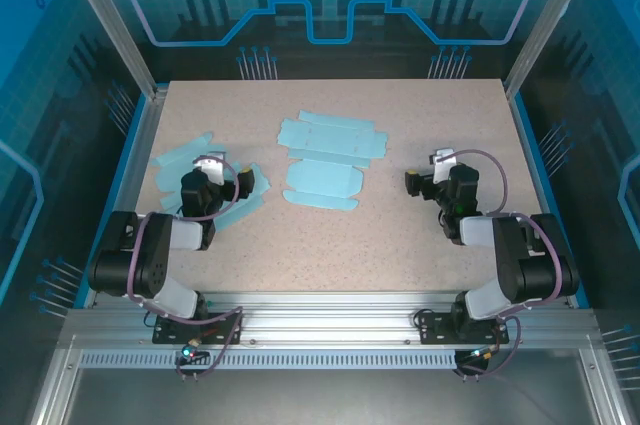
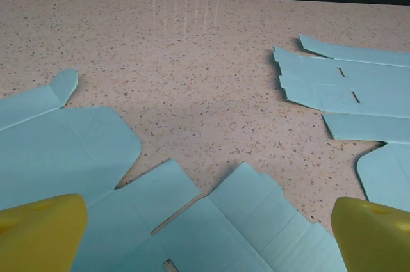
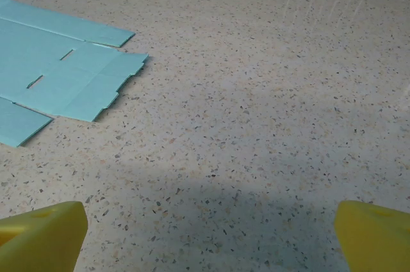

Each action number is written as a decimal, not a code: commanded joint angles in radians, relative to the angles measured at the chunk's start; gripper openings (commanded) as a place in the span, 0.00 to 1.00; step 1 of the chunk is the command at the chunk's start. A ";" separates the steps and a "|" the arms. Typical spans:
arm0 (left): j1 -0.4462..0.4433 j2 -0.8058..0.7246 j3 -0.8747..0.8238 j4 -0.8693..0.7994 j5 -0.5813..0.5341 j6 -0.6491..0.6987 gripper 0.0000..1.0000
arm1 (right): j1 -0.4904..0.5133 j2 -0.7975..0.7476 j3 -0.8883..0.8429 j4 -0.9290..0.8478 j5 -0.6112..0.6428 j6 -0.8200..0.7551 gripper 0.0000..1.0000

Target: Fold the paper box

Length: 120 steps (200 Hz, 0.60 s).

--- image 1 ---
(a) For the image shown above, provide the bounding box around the light blue paper box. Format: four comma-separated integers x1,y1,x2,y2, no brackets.
277,109,390,215
149,130,274,235

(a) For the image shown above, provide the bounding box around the blue table edge strip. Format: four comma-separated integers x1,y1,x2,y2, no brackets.
509,94,590,309

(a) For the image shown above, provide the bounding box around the aluminium mounting beam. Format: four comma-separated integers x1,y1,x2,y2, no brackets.
59,291,601,352

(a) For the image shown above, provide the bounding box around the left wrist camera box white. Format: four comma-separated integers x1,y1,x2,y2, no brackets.
193,150,227,187

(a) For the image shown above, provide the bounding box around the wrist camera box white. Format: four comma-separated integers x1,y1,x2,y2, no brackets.
432,147,459,184
193,150,227,187

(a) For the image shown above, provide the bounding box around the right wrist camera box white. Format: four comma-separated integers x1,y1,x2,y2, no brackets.
432,147,459,184

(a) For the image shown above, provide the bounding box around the aluminium side rail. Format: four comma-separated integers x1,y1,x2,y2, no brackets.
92,87,169,309

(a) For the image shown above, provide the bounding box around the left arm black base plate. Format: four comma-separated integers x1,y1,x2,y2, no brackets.
152,311,245,345

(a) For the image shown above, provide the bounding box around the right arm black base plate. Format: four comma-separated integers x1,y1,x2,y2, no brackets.
417,311,510,345

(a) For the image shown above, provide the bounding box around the aluminium frame post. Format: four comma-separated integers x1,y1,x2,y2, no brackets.
54,0,169,100
502,0,601,99

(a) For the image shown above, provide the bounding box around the slotted metal cable duct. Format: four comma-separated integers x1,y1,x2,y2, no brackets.
77,350,464,371

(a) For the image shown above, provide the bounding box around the metal bottom frame tray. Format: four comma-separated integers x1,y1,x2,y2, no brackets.
29,334,619,425

